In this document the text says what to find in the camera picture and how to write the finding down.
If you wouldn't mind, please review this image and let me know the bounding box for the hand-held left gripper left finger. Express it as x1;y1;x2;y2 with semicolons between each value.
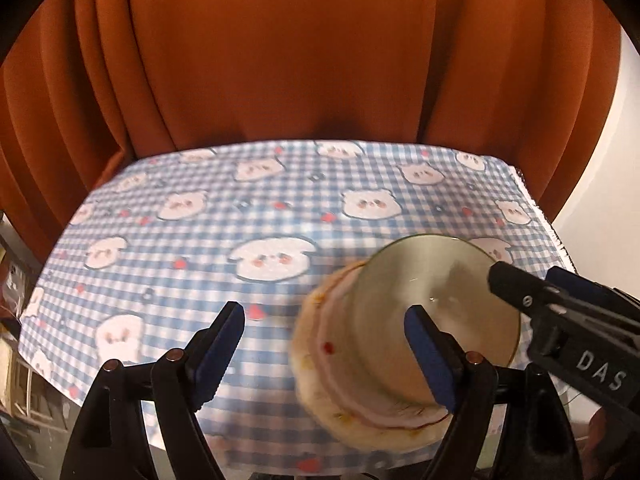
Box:
60;301;246;480

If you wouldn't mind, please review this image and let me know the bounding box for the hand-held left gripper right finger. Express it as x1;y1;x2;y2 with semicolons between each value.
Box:
404;305;583;480

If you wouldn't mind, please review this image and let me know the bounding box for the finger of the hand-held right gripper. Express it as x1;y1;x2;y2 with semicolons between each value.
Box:
545;266;640;311
489;261;568;323

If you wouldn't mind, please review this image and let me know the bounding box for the blue floral ceramic bowl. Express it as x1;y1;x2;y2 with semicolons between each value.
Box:
345;234;523;406

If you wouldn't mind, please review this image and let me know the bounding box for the scalloped yellow floral plate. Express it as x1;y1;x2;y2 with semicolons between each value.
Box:
290;260;451;453

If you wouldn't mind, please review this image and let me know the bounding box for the small red floral plate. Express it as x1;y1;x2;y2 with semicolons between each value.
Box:
312;260;453;431

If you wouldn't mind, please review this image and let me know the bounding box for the blue checked bear tablecloth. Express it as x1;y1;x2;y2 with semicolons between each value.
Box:
17;140;576;476

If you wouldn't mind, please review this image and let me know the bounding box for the cluttered storage shelf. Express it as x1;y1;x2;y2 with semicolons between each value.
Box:
0;212;76;441

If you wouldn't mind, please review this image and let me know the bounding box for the orange curtain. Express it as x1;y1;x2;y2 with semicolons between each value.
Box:
0;0;631;271

